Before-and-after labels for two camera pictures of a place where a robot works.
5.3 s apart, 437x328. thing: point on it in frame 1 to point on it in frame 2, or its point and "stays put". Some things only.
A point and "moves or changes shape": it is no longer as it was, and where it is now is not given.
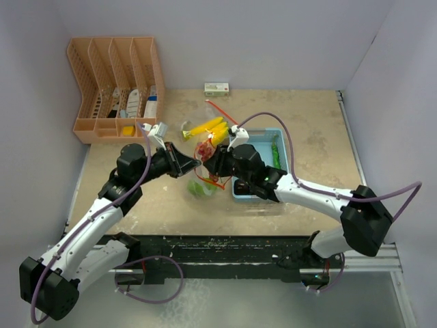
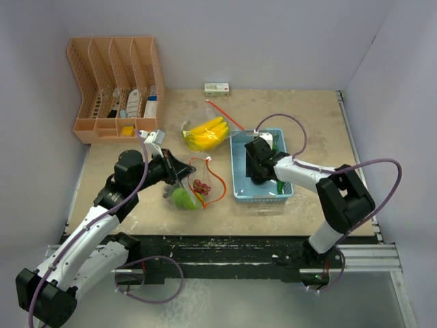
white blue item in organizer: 151,105 stays put
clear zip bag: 202,185 moves or changes shape
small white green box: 216,89 stays put
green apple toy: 212,188 to 201,196
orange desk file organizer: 120,84 stays put
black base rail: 258,257 stays put
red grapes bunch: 204,150 to 200,187
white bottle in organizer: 132,104 stays put
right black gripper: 217,163 to 251,170
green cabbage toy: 195,188 to 182,199
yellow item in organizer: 128,130 stays put
